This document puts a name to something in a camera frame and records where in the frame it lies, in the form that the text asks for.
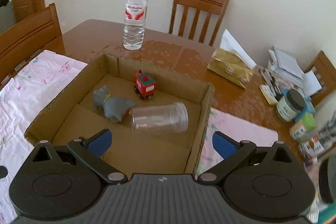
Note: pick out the green lid jar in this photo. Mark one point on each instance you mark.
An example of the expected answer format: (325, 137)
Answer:
(303, 126)

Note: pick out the gold tissue pack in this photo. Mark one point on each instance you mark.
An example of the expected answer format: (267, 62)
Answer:
(231, 62)

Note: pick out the glass jar black lid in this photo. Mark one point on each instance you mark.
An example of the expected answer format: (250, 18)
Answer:
(290, 105)

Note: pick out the grey elephant toy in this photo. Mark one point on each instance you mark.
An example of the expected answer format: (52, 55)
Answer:
(115, 109)

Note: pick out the pink floral tablecloth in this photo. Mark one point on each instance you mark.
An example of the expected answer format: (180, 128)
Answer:
(22, 98)

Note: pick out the pens bundle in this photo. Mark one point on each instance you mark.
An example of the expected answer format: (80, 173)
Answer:
(271, 92)

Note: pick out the wooden chair far left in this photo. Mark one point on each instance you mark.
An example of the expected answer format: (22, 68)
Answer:
(21, 41)

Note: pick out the wooden chair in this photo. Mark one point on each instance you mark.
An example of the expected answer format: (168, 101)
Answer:
(325, 72)
(21, 41)
(210, 7)

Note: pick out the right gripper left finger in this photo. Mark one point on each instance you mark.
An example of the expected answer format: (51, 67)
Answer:
(88, 152)

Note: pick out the wooden chair far right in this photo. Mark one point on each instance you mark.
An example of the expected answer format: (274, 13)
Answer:
(325, 72)

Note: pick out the open cardboard box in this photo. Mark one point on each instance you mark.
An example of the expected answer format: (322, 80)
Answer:
(71, 115)

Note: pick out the stack of papers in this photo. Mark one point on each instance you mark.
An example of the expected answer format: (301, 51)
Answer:
(286, 66)

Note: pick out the clear plastic jar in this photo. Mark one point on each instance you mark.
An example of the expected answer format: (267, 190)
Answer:
(172, 118)

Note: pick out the clear water bottle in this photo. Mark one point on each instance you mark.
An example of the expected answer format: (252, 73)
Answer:
(134, 24)

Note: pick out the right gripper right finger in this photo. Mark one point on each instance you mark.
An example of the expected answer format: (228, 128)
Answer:
(235, 154)

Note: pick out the wooden chair far middle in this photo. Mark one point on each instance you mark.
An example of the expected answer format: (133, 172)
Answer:
(210, 7)

